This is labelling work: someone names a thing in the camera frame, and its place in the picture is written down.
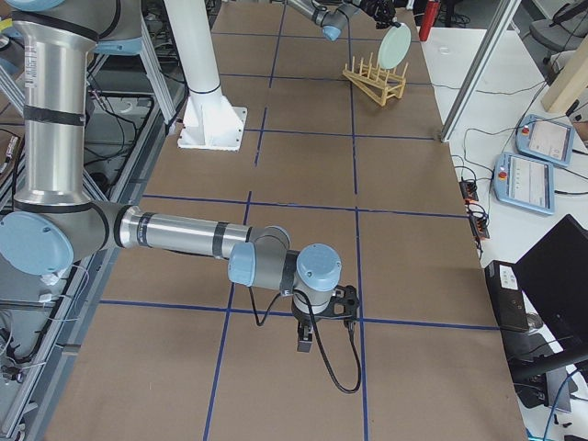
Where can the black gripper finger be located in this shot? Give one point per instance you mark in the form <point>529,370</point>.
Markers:
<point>304,345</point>

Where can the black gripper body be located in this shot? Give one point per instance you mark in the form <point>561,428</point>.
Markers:
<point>380,10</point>
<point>303,319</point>

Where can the light green ceramic plate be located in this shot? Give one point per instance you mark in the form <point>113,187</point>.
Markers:
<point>394,46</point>

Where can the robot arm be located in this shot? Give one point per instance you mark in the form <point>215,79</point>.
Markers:
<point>57,220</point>
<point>333,22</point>

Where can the wooden dish rack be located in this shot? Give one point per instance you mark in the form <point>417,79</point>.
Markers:
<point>378,83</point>

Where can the red cylinder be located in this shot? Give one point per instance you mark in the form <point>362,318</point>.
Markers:
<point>429,18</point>

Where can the grey office chair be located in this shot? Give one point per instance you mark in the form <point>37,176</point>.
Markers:
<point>565,31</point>

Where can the black power strip left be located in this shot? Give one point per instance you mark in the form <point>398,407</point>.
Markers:
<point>468,188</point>

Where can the black power strip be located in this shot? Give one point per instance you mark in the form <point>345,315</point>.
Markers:
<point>478,222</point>
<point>468,188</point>

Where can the wooden beam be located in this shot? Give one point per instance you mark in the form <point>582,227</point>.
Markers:
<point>570,81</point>

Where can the black power strip right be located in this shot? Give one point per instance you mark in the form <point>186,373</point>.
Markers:
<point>478,222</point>

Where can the black equipment box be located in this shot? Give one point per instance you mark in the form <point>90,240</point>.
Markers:
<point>507,299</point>

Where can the far teach pendant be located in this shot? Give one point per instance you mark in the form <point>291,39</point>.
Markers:
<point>545,139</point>

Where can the teach pendant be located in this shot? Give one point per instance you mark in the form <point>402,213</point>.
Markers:
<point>524,182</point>
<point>545,139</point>

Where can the near teach pendant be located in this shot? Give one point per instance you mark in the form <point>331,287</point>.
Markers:
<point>524,182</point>

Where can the black monitor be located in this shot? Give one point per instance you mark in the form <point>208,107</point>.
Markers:
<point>553,275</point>

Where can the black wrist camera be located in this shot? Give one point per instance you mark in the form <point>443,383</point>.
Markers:
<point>345,303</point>

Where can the aluminium frame rail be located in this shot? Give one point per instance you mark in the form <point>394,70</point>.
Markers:
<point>499,24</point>

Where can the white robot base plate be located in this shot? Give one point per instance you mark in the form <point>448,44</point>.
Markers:
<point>211,122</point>

